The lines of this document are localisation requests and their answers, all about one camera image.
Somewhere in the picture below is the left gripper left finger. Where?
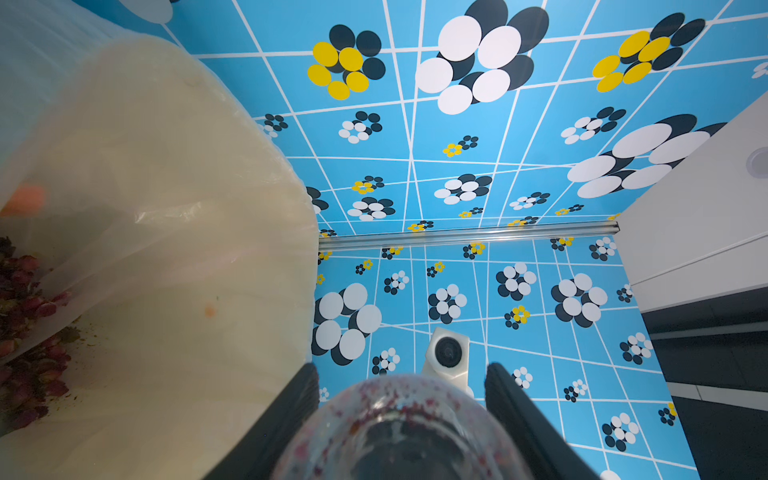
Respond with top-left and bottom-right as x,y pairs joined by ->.
204,363 -> 320,480

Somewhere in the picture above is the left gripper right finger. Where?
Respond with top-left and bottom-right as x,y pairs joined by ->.
484,363 -> 599,480

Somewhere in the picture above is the clear tea jar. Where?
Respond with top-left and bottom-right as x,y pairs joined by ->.
271,375 -> 533,479

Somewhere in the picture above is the dried flower tea pile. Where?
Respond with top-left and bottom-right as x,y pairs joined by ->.
1,236 -> 79,435

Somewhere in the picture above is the cream plastic trash bin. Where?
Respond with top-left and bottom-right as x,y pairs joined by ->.
1,36 -> 318,479

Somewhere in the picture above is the clear plastic bin liner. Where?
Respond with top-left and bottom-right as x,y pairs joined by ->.
1,1 -> 318,369

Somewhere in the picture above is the orange scrap in bin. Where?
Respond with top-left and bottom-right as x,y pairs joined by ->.
1,184 -> 47,217

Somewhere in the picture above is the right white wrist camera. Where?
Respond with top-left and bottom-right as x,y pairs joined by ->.
421,327 -> 474,397

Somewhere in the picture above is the right aluminium corner post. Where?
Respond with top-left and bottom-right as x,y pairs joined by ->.
318,221 -> 620,252

